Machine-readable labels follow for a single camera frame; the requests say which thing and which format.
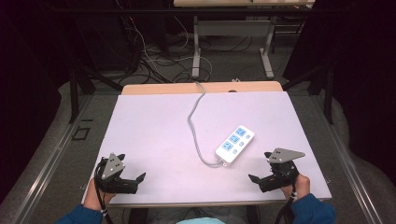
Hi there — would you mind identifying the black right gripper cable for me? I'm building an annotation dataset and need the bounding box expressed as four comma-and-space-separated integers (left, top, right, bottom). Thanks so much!
274, 183, 297, 224

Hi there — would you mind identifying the person's left hand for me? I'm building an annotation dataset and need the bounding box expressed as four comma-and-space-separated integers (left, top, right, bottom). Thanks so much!
83, 176, 117, 213

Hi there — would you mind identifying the aluminium floor rail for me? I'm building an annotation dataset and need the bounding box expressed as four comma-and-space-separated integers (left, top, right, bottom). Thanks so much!
311, 94, 386, 224
13, 94, 94, 224

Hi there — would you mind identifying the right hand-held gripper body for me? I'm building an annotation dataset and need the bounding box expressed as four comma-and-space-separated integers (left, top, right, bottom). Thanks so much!
258, 147, 306, 193

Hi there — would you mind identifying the grey power strip cable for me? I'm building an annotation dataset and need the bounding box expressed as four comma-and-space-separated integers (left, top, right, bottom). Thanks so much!
186, 81, 229, 169

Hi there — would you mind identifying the white table mat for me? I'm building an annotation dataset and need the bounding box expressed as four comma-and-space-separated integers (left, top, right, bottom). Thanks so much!
81, 91, 332, 207

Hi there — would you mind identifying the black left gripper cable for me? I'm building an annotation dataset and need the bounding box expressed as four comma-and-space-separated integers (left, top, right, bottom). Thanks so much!
93, 158, 115, 224

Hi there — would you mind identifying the person's right hand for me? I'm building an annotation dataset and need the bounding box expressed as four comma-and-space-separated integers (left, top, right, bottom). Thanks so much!
280, 173, 312, 202

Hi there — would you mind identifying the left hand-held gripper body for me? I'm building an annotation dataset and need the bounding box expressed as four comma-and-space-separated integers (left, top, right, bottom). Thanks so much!
94, 152, 139, 195

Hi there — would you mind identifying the desk with grey metal legs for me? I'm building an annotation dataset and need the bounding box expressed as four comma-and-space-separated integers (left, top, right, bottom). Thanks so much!
173, 0, 316, 80

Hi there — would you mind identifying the tangle of floor cables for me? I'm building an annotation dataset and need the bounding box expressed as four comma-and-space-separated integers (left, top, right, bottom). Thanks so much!
115, 0, 260, 85

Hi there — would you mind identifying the wooden table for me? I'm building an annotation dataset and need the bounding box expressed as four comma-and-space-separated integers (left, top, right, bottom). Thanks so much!
120, 80, 284, 209

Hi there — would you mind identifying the white power strip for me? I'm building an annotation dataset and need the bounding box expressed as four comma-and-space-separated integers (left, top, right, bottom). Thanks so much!
215, 124, 256, 164

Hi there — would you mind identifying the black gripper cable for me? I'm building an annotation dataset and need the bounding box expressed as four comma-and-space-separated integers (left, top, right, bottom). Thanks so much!
93, 158, 115, 224
274, 183, 297, 224

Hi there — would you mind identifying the black metal stand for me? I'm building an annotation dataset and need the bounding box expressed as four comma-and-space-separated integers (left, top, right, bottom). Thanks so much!
281, 60, 336, 126
67, 60, 124, 124

